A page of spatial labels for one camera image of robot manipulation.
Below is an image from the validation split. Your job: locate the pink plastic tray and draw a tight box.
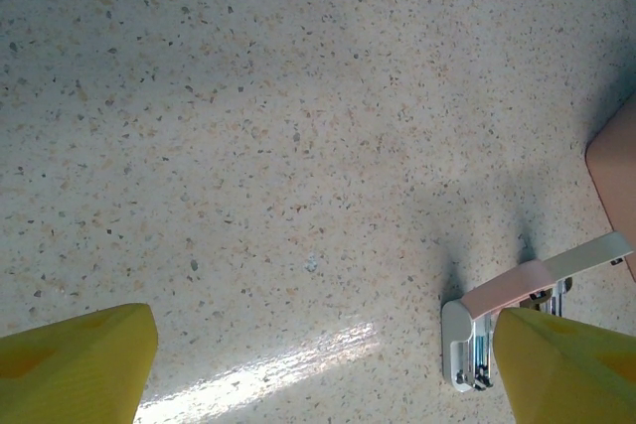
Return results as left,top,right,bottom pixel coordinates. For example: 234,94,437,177
584,94,636,284

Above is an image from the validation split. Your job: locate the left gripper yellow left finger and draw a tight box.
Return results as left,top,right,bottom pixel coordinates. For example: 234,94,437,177
0,302,159,424

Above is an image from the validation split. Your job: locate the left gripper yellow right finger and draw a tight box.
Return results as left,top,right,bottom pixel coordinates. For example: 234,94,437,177
491,307,636,424

